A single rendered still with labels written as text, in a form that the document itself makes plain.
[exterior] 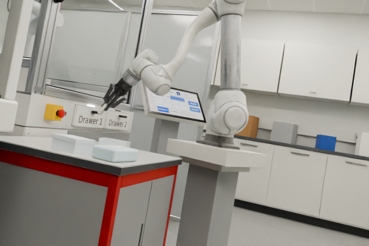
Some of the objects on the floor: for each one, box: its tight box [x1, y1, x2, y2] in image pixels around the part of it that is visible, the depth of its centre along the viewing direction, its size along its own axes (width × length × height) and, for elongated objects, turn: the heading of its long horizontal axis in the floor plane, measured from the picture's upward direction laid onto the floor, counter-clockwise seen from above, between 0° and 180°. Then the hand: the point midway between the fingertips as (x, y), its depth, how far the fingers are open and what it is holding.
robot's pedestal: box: [176, 155, 250, 246], centre depth 195 cm, size 30×30×76 cm
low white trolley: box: [0, 136, 182, 246], centre depth 147 cm, size 58×62×76 cm
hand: (103, 108), depth 196 cm, fingers closed
